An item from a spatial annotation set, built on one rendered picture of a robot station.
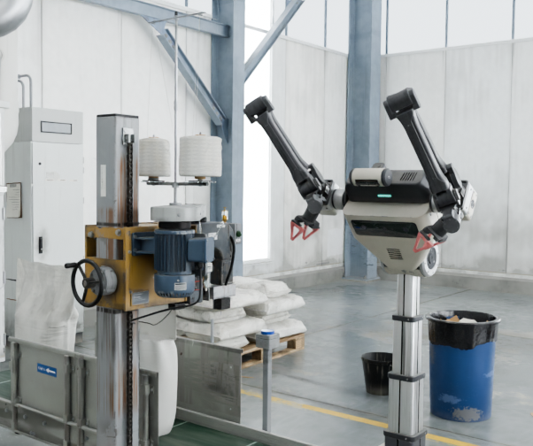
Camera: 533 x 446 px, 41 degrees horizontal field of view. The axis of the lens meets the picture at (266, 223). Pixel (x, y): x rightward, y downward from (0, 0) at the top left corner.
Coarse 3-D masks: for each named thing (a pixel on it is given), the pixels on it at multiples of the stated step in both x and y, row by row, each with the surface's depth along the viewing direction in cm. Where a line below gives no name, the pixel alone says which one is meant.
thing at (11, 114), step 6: (12, 102) 562; (18, 102) 570; (12, 108) 562; (18, 108) 570; (6, 114) 558; (12, 114) 563; (18, 114) 573; (6, 120) 559; (12, 120) 563; (18, 120) 573; (6, 126) 559; (12, 126) 564; (18, 126) 574; (6, 132) 559; (12, 132) 565; (6, 138) 560; (12, 138) 567; (6, 144) 562
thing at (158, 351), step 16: (144, 320) 325; (160, 320) 319; (176, 320) 313; (144, 336) 321; (160, 336) 319; (144, 352) 315; (160, 352) 313; (176, 352) 321; (144, 368) 315; (160, 368) 314; (176, 368) 322; (160, 384) 314; (176, 384) 322; (160, 400) 314; (160, 416) 315; (160, 432) 317
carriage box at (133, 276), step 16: (96, 224) 282; (144, 224) 294; (96, 240) 278; (128, 240) 266; (96, 256) 282; (128, 256) 266; (144, 256) 273; (128, 272) 266; (144, 272) 273; (128, 288) 267; (144, 288) 274; (112, 304) 270; (128, 304) 267; (144, 304) 274; (160, 304) 281
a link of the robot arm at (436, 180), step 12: (384, 108) 242; (408, 108) 243; (408, 120) 241; (408, 132) 243; (420, 132) 242; (420, 144) 243; (420, 156) 245; (432, 156) 246; (432, 168) 246; (432, 180) 247; (444, 180) 247; (432, 192) 249; (444, 192) 249; (444, 204) 250
